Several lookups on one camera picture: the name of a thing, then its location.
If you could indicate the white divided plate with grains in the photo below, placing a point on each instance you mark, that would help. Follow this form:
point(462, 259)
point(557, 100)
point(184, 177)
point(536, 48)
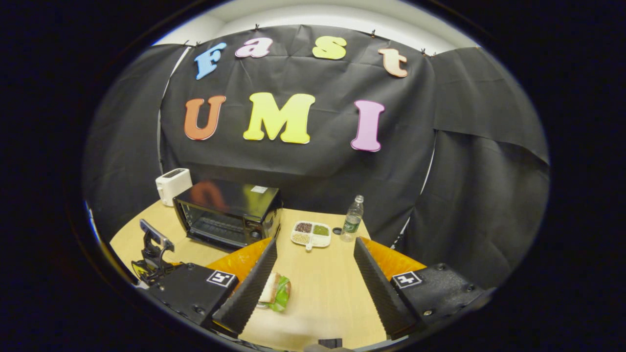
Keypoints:
point(320, 239)

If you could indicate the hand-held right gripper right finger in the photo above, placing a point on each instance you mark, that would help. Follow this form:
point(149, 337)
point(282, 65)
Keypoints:
point(381, 288)

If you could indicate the clear plastic water bottle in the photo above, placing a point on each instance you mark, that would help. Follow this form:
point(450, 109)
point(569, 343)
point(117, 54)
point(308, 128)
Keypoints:
point(352, 222)

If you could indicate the white toaster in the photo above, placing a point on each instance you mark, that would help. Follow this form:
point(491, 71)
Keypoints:
point(173, 186)

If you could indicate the sandwich with lettuce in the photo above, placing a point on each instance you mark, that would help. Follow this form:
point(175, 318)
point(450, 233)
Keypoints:
point(276, 292)

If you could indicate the black electric oven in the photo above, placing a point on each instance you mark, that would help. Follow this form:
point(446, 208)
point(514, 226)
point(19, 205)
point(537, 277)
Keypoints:
point(230, 200)

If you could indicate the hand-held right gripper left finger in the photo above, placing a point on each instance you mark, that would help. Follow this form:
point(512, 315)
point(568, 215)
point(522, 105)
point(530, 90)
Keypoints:
point(252, 288)

